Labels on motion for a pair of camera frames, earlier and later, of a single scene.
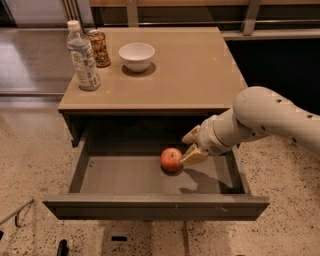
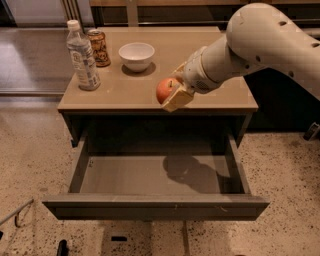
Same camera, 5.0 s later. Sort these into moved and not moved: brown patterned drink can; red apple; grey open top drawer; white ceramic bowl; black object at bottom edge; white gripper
Moved: red apple; white gripper
Not moved: brown patterned drink can; black object at bottom edge; grey open top drawer; white ceramic bowl
